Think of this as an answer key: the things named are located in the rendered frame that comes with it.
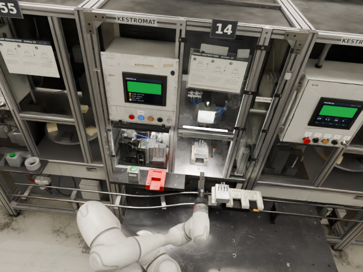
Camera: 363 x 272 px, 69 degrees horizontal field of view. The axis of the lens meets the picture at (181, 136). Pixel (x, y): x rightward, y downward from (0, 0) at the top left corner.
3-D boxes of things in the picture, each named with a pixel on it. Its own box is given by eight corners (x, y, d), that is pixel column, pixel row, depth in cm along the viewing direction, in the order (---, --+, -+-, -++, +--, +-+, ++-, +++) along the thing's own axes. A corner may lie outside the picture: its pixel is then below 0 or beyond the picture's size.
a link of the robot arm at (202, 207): (209, 211, 147) (209, 202, 151) (193, 210, 147) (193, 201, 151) (207, 220, 153) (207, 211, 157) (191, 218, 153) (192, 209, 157)
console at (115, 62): (108, 123, 167) (98, 54, 137) (120, 98, 188) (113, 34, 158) (174, 129, 167) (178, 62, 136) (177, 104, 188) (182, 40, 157)
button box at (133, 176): (127, 182, 190) (126, 171, 182) (130, 174, 196) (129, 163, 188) (138, 183, 190) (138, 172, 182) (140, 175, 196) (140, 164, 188)
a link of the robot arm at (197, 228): (200, 208, 145) (183, 216, 152) (199, 234, 133) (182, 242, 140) (213, 216, 149) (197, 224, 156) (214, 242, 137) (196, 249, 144)
